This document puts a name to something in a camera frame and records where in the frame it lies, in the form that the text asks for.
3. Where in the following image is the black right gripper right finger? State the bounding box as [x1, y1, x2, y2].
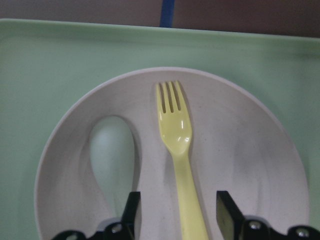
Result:
[216, 190, 244, 240]

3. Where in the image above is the beige round plate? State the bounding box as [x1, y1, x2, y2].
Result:
[34, 67, 309, 240]

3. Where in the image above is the yellow plastic fork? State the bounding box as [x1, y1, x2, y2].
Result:
[156, 81, 209, 240]

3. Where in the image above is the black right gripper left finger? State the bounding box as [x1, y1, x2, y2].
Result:
[120, 191, 141, 240]

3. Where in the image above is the pale green plastic spoon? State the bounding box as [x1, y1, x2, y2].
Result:
[89, 116, 135, 217]

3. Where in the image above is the light green tray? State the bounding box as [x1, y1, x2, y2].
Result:
[0, 19, 320, 240]

